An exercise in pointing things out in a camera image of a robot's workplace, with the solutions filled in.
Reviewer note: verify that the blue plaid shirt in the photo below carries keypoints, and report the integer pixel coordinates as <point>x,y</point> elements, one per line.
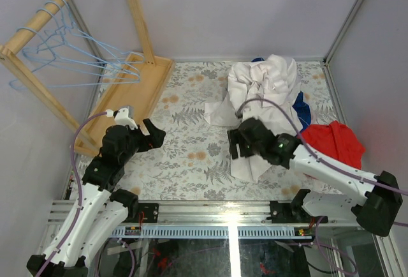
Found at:
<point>303,108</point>

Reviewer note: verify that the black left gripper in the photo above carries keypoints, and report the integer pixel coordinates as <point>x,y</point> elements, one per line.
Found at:
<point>142,138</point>

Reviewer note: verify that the light blue wire hanger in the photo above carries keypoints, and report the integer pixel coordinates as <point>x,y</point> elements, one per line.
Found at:
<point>111,77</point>

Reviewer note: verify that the floral table cover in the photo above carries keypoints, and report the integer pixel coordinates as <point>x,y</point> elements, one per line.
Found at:
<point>194,161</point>

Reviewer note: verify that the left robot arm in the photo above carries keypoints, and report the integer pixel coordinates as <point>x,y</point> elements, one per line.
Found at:
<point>100,206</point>

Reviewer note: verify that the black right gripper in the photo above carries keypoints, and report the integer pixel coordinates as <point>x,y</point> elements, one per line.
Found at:
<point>236,137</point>

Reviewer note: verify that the blue hanger of white shirt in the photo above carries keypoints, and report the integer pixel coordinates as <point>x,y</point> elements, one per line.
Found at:
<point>47,52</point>

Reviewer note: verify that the wooden clothes rack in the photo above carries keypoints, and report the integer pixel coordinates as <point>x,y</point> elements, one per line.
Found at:
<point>155,71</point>

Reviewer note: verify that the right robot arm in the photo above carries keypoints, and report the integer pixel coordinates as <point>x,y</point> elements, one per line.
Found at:
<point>371,200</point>

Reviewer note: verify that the red cloth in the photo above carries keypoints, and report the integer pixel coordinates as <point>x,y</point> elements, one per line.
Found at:
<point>337,141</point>

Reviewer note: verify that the aluminium rail frame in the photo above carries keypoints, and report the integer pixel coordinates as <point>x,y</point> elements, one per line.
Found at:
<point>219,214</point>

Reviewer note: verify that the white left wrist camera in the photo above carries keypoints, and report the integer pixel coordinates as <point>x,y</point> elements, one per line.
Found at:
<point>123,116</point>

